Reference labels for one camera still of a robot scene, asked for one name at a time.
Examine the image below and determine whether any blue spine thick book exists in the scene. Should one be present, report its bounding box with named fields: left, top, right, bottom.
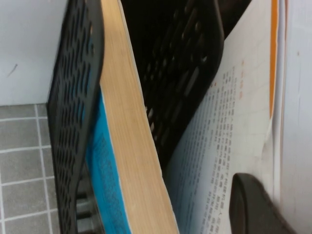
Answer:
left=85, top=0, right=180, bottom=234

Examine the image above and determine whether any black plastic book stand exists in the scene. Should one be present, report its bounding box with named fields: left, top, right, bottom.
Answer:
left=47, top=0, right=225, bottom=234

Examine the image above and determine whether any white orange ROS2 book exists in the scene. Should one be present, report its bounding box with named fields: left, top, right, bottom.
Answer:
left=167, top=0, right=288, bottom=234

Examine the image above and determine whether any grey checked tablecloth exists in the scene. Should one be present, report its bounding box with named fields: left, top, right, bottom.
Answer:
left=0, top=103, right=63, bottom=234

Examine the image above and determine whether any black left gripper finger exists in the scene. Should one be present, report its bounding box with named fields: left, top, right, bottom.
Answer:
left=230, top=172, right=301, bottom=234

